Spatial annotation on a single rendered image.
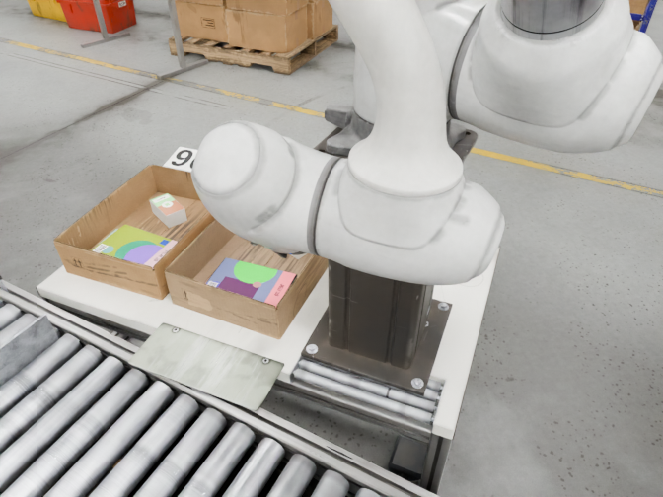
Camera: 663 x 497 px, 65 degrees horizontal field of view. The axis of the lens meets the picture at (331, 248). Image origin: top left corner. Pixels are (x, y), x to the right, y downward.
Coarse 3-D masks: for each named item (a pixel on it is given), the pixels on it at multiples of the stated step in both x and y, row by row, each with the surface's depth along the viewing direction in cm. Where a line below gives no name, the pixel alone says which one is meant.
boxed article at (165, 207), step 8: (152, 200) 142; (160, 200) 142; (168, 200) 142; (152, 208) 144; (160, 208) 139; (168, 208) 139; (176, 208) 139; (160, 216) 141; (168, 216) 137; (176, 216) 139; (184, 216) 141; (168, 224) 138; (176, 224) 140
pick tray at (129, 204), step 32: (128, 192) 142; (160, 192) 153; (192, 192) 149; (96, 224) 133; (128, 224) 141; (160, 224) 140; (192, 224) 141; (64, 256) 123; (96, 256) 118; (128, 288) 121; (160, 288) 117
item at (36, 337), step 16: (48, 320) 109; (16, 336) 103; (32, 336) 106; (48, 336) 110; (0, 352) 101; (16, 352) 104; (32, 352) 107; (0, 368) 102; (16, 368) 105; (0, 384) 103
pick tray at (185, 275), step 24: (216, 240) 129; (240, 240) 135; (192, 264) 122; (216, 264) 128; (264, 264) 128; (288, 264) 128; (312, 264) 116; (192, 288) 111; (216, 288) 108; (312, 288) 121; (216, 312) 113; (240, 312) 109; (264, 312) 106; (288, 312) 110
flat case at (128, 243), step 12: (120, 228) 133; (132, 228) 133; (108, 240) 129; (120, 240) 129; (132, 240) 129; (144, 240) 129; (156, 240) 129; (168, 240) 129; (108, 252) 125; (120, 252) 125; (132, 252) 125; (144, 252) 125; (156, 252) 125
